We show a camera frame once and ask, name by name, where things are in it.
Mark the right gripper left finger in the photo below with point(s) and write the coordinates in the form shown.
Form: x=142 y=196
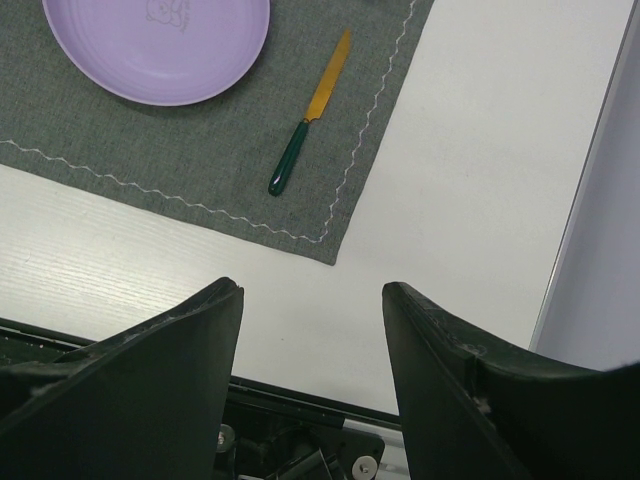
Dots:
x=146 y=403

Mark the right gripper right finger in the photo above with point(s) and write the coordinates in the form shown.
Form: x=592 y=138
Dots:
x=475 y=406

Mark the grey cloth napkin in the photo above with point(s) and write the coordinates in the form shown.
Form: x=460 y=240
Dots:
x=210 y=163

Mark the green handled knife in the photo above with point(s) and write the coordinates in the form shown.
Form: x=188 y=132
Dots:
x=314 y=112

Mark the purple plate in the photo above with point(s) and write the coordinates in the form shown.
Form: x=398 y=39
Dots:
x=161 y=53

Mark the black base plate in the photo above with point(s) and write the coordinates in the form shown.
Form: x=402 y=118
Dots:
x=266 y=429

